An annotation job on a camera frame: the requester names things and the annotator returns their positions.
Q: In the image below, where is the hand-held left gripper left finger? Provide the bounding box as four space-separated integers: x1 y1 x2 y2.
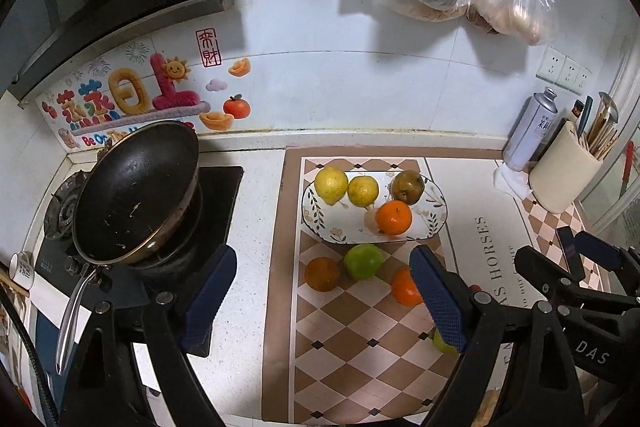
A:
47 244 238 427

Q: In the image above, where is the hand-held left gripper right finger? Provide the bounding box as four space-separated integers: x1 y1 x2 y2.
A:
409 245 577 427

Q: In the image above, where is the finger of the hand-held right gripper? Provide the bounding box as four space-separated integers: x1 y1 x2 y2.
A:
574 230 640 297
514 226 587 304

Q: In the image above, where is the small bright orange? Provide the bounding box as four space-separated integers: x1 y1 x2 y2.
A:
390 266 424 307

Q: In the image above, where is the small yellow-green fruit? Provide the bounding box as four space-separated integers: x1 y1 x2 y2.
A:
432 328 459 356

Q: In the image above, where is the beige utensil holder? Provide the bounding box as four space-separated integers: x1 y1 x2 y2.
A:
528 120 604 213

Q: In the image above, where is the green lime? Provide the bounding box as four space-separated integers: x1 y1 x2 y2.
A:
343 243 384 282

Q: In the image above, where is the large bright orange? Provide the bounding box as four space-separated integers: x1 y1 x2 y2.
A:
375 200 414 237

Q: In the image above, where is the black gas stove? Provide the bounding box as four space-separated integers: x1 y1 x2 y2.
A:
36 166 246 358

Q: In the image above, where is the white paper towel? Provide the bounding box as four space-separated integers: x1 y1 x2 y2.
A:
493 161 534 200

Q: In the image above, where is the checkered counter mat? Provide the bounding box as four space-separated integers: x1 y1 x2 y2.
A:
260 146 617 427

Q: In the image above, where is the dull brownish orange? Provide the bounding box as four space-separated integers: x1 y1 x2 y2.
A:
304 256 342 292

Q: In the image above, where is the brown pear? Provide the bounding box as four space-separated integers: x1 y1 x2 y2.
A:
390 170 426 206

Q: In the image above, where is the bundle of wooden chopsticks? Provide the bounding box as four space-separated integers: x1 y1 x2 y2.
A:
585 99 622 158

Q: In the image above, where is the leaf-patterned oval plate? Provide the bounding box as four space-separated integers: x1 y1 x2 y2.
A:
301 170 449 244

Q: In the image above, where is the black frying pan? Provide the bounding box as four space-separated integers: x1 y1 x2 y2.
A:
55 120 201 375

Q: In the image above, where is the small yellow lemon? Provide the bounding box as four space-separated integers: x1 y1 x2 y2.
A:
347 175 380 208

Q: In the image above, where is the silver spray can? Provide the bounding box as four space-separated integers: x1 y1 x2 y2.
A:
502 87 559 172

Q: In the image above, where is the metal spoon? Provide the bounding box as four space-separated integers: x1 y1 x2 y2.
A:
597 91 620 124

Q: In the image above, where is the large yellow lemon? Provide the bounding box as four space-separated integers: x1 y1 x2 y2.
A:
314 166 349 206

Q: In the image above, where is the white printed cup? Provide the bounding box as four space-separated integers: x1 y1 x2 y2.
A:
8 251 35 294

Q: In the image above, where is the white wall socket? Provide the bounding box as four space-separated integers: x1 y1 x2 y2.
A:
537 45 593 92

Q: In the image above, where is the black flexible hose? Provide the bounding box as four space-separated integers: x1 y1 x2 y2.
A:
0 289 53 427

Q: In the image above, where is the colourful wall sticker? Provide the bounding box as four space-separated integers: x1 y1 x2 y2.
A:
40 27 253 152

